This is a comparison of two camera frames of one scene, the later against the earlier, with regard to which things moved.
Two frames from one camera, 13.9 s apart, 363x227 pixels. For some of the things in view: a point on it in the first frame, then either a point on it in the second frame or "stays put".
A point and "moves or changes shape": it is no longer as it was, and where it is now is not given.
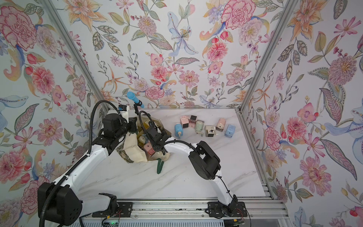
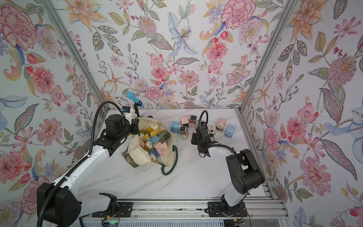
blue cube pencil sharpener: [230, 130] stays put
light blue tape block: [178, 130] moves or changes shape
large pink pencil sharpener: [184, 121] stays put
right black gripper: [164, 134] -> [194, 137]
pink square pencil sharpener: [148, 147] -> [191, 131]
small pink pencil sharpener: [192, 120] stays put
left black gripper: [133, 123] stays put
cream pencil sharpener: [210, 131] stays put
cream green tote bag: [146, 144] moves or changes shape
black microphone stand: [136, 107] stays put
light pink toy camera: [220, 124] stays put
